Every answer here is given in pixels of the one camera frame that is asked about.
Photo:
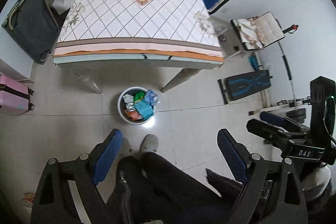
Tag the red yellow snack box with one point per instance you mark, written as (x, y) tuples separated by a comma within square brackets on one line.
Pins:
[(30, 199)]

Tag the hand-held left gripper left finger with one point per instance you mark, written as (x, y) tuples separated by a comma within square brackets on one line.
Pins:
[(107, 155)]

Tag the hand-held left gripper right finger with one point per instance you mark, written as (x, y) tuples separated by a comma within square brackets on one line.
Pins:
[(232, 155)]

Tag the person's legs and slippers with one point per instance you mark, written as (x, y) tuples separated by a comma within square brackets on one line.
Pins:
[(225, 184)]

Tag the black weight plate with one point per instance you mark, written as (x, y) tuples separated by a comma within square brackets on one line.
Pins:
[(296, 115)]

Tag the dark grey suitcase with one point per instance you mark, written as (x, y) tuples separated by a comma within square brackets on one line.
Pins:
[(29, 27)]

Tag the green snack packet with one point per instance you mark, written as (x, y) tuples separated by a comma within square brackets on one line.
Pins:
[(139, 96)]

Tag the floral checked tablecloth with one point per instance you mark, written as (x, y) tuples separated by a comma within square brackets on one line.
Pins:
[(131, 16)]

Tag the grey fluffy slipper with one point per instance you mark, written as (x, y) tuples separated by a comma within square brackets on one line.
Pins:
[(149, 142)]

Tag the silver foil packet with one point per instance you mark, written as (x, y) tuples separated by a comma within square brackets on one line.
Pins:
[(130, 107)]

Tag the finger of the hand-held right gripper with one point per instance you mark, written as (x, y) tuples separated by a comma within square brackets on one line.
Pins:
[(273, 117), (265, 130)]

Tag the white round trash bin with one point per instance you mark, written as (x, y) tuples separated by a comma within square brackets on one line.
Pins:
[(147, 122)]

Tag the chair with printed cloth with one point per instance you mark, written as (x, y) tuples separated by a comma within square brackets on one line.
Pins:
[(260, 29)]

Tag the teal box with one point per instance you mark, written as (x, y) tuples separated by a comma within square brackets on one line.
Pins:
[(143, 109)]

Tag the chrome bar with black grips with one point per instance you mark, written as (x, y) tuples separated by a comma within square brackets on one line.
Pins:
[(287, 69)]

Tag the teal folded umbrella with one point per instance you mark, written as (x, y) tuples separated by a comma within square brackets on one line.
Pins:
[(254, 61)]

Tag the pink suitcase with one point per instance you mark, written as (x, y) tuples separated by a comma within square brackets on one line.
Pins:
[(13, 95)]

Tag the cream wooden table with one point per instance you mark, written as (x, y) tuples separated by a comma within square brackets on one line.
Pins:
[(181, 78)]

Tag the black blue exercise bench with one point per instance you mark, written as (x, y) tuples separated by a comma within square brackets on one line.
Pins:
[(246, 83)]

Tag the person's left leg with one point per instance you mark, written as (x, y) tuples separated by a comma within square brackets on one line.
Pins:
[(131, 187)]

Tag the orange snack packet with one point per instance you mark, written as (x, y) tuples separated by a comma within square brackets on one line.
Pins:
[(132, 115)]

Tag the blue plastic bag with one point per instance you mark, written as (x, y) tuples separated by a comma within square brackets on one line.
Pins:
[(152, 97)]

